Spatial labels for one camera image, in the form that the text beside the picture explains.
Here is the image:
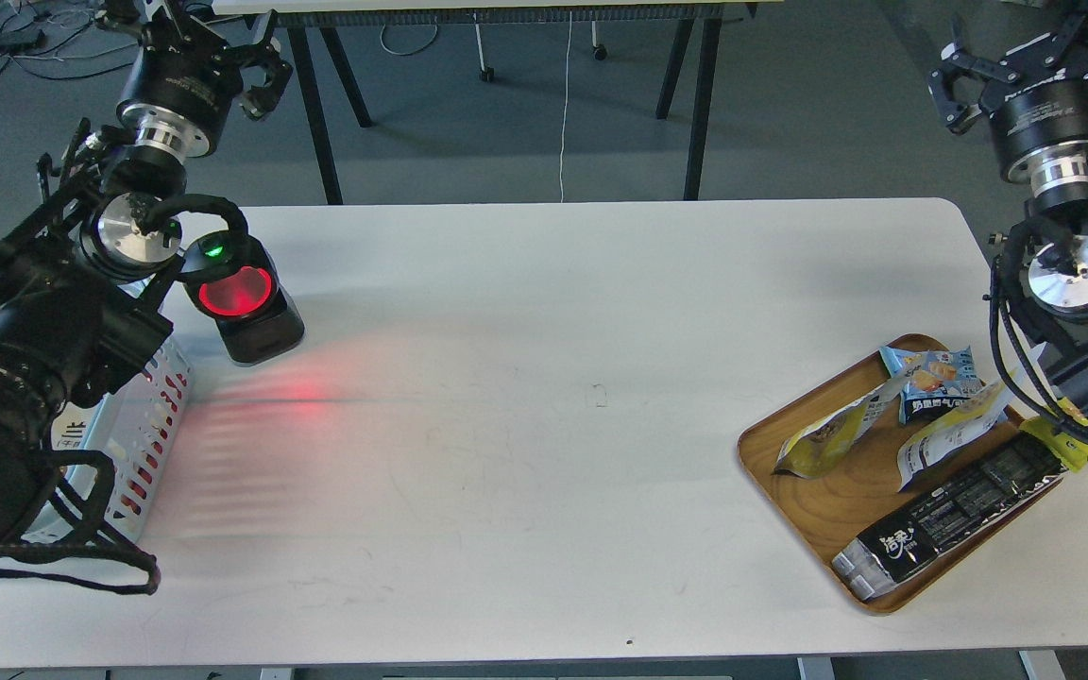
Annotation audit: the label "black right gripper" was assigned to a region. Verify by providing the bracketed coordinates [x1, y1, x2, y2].
[927, 0, 1088, 184]

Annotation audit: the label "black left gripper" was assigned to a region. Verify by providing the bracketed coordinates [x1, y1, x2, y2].
[95, 1, 293, 158]

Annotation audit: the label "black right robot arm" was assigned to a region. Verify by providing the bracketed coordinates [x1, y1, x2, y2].
[926, 1, 1088, 442]

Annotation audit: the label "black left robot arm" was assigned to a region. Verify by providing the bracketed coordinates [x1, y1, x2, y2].
[0, 1, 305, 595]

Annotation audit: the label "blue snack bag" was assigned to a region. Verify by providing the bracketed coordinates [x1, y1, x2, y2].
[879, 346, 984, 423]

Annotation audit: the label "yellow snack bag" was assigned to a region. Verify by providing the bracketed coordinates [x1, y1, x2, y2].
[1013, 399, 1088, 472]

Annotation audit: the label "light blue plastic basket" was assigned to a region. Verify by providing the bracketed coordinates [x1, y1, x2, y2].
[25, 335, 195, 543]

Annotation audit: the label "black long snack package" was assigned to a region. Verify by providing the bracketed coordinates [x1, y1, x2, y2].
[830, 433, 1067, 599]

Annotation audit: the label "black barcode scanner red window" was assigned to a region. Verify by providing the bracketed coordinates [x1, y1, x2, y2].
[184, 228, 305, 366]

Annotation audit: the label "black-legged background table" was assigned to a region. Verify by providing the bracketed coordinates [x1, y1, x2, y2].
[213, 0, 758, 206]

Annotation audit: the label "black floor cables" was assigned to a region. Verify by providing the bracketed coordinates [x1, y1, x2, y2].
[0, 0, 129, 119]

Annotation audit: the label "white hanging cable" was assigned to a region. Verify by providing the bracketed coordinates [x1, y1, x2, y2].
[558, 13, 573, 203]

